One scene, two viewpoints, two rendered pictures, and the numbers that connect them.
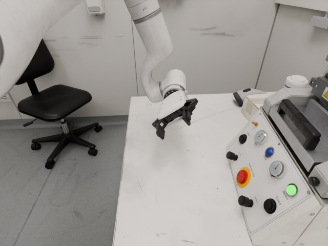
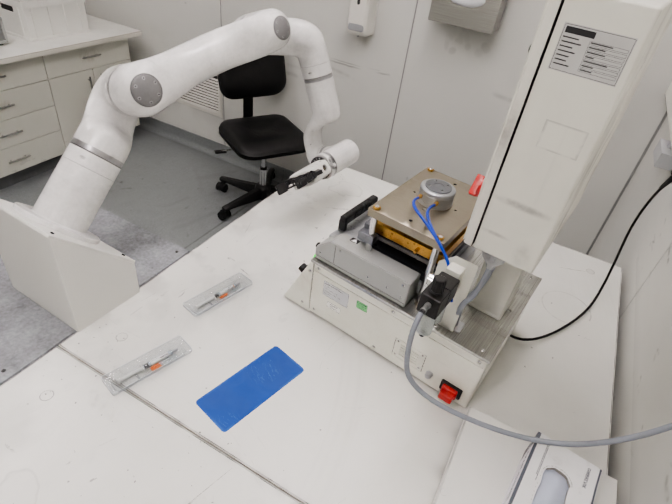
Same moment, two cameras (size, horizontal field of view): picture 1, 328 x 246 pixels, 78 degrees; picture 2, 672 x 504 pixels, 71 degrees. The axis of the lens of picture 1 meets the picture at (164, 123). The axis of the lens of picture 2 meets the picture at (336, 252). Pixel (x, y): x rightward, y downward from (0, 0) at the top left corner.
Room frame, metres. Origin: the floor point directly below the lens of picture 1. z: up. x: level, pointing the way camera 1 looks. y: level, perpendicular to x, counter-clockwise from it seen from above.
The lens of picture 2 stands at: (-0.53, -0.74, 1.64)
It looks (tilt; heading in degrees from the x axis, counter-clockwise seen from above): 38 degrees down; 28
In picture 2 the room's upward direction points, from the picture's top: 8 degrees clockwise
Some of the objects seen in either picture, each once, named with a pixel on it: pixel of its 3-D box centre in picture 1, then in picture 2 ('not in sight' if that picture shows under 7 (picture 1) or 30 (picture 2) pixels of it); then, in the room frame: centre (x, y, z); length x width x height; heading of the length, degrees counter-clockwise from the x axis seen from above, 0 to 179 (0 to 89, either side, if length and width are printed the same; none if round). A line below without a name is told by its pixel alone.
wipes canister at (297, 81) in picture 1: (292, 92); not in sight; (0.87, -0.61, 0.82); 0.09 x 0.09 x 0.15
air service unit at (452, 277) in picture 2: not in sight; (433, 299); (0.15, -0.61, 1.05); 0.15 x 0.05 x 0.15; 176
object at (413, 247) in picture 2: not in sight; (427, 218); (0.37, -0.49, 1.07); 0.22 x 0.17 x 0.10; 176
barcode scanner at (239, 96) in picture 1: (254, 95); not in sight; (0.90, -0.45, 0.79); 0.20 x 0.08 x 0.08; 94
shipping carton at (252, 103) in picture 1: (268, 109); not in sight; (0.77, -0.46, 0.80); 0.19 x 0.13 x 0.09; 94
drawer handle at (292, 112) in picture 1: (296, 121); (359, 212); (0.39, -0.31, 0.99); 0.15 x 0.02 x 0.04; 176
